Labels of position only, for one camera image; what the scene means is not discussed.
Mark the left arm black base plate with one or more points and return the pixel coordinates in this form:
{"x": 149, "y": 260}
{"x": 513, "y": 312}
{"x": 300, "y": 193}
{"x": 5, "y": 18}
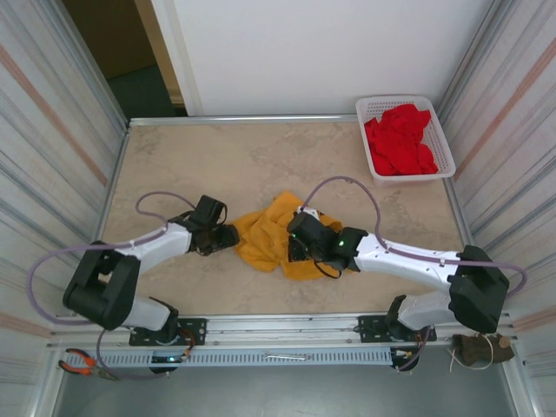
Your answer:
{"x": 195, "y": 330}

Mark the small silver wrench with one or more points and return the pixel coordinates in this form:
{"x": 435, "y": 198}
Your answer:
{"x": 286, "y": 357}

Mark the circuit board with green light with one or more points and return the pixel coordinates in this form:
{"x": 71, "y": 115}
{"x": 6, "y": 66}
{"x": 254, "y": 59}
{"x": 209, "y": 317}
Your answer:
{"x": 169, "y": 359}

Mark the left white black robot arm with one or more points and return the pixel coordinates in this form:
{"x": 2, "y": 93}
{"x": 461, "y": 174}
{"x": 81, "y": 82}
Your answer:
{"x": 152, "y": 247}

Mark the red cloth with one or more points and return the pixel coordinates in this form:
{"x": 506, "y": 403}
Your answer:
{"x": 399, "y": 143}

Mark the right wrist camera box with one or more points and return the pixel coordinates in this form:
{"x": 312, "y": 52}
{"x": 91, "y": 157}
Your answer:
{"x": 309, "y": 213}

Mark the mustard yellow t-shirt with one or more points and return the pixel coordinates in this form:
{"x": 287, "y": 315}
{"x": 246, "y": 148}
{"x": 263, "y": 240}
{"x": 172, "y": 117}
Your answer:
{"x": 265, "y": 239}

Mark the beige door frame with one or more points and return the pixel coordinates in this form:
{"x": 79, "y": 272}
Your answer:
{"x": 158, "y": 43}

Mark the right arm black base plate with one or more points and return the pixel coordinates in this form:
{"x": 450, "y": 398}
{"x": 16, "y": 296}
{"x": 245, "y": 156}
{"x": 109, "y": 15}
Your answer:
{"x": 369, "y": 328}

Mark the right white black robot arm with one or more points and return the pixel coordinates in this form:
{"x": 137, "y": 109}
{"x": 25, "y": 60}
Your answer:
{"x": 404, "y": 260}

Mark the white perforated plastic basket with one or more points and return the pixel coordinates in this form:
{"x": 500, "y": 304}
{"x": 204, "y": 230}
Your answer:
{"x": 443, "y": 147}

